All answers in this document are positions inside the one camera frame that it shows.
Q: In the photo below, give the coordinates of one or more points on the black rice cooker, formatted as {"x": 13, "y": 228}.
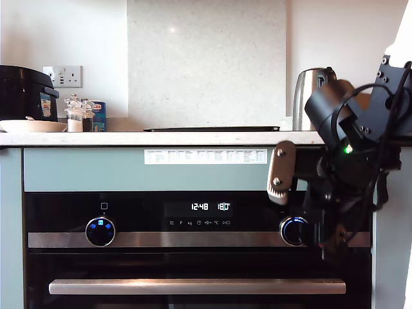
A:
{"x": 19, "y": 91}

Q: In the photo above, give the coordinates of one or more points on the clear pepper grinder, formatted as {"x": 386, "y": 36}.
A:
{"x": 87, "y": 123}

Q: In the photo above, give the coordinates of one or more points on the black built-in oven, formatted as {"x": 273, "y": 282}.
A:
{"x": 193, "y": 257}

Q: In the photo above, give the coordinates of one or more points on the white printed label sticker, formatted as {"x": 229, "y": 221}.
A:
{"x": 206, "y": 156}

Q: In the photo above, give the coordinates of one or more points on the blue salt tub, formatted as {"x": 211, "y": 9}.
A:
{"x": 99, "y": 117}

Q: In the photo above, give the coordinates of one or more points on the grey-green filler panel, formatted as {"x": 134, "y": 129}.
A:
{"x": 80, "y": 175}

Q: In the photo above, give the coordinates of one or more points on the white shallow bowl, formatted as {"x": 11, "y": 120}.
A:
{"x": 32, "y": 127}

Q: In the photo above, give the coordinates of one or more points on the black glass hob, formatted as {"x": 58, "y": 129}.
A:
{"x": 209, "y": 129}

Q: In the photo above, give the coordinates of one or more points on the white double wall socket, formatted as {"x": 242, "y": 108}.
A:
{"x": 73, "y": 77}

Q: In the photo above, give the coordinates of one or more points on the steel electric kettle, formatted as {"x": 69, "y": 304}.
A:
{"x": 302, "y": 90}

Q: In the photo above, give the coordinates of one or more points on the pale green cabinet front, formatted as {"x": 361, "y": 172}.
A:
{"x": 11, "y": 225}
{"x": 386, "y": 257}

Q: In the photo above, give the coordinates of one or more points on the white spoon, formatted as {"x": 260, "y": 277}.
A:
{"x": 29, "y": 118}

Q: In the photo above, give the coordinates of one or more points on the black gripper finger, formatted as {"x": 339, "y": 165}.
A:
{"x": 334, "y": 241}
{"x": 318, "y": 239}

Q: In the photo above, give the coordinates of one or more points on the speckled stone splashback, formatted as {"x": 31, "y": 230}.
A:
{"x": 206, "y": 64}

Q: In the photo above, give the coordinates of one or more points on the oven knob with blue icons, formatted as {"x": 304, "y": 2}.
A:
{"x": 100, "y": 231}

